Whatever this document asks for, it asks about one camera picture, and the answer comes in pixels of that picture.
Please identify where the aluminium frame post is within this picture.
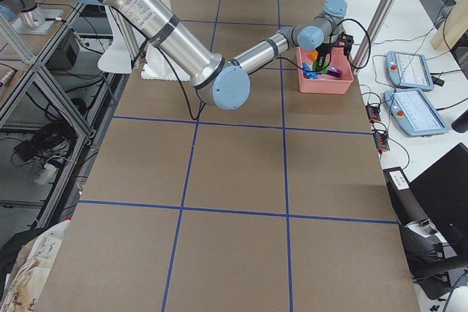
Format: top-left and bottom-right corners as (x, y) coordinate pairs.
(353, 0), (395, 75)

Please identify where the teach pendant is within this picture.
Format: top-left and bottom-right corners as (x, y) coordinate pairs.
(384, 88), (449, 137)
(385, 51), (434, 91)

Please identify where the usb hub near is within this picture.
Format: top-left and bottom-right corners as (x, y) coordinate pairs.
(373, 131), (390, 153)

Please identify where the pink plastic box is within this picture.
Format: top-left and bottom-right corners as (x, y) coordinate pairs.
(296, 47), (354, 94)

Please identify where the usb hub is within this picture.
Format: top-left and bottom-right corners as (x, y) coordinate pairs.
(373, 131), (390, 153)
(366, 104), (381, 123)

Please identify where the usb hub far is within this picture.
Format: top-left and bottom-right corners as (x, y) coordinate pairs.
(366, 104), (381, 123)

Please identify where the purple block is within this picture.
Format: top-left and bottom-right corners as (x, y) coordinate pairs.
(327, 67), (342, 79)

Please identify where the orange block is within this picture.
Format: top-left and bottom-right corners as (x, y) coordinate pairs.
(308, 50), (318, 61)

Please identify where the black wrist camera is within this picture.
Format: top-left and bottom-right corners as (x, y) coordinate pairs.
(337, 32), (354, 58)

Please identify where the cloth bag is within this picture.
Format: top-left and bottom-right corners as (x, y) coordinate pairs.
(1, 218), (71, 311)

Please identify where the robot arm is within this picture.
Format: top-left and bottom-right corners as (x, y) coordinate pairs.
(78, 0), (347, 110)

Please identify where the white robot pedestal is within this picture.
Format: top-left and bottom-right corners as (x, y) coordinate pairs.
(105, 0), (196, 81)

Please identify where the long blue block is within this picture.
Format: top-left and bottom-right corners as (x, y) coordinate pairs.
(301, 62), (322, 80)

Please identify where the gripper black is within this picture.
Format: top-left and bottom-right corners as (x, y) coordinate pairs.
(313, 43), (332, 72)

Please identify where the far teach pendant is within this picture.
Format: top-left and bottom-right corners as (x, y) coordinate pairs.
(385, 51), (434, 91)

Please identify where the near teach pendant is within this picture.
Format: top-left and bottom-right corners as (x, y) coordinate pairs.
(384, 88), (449, 137)

